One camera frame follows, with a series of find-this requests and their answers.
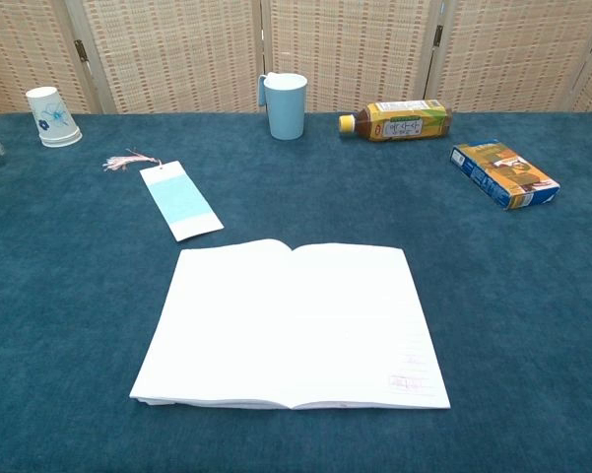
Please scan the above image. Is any white notebook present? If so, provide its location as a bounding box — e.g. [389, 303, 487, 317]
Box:
[129, 238, 452, 411]

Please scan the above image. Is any teal blue table cloth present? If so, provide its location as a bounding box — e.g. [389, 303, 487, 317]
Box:
[0, 111, 592, 473]

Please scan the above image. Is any white flower-print paper cup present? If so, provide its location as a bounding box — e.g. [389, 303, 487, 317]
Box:
[25, 86, 84, 149]

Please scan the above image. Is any light blue tasselled bookmark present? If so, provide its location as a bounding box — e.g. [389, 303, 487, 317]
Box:
[101, 147, 225, 243]

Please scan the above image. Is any yellow-label tea bottle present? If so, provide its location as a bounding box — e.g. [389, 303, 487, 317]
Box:
[338, 99, 454, 144]

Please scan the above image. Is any light blue plastic mug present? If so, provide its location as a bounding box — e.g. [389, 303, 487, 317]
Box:
[256, 72, 308, 141]

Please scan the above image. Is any blue and orange snack box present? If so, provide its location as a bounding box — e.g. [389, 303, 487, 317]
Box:
[449, 141, 561, 212]

